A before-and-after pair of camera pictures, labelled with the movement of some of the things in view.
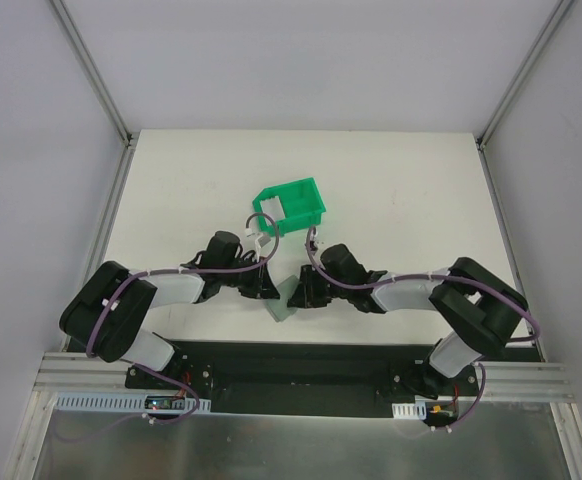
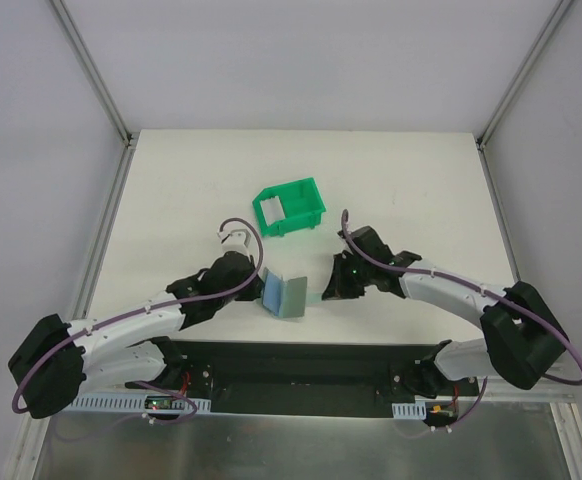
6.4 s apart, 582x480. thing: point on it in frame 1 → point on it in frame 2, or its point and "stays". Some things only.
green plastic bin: x=302 y=204 stays
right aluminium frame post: x=557 y=16 stays
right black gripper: x=312 y=286 → x=335 y=282
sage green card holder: x=279 y=308 stays
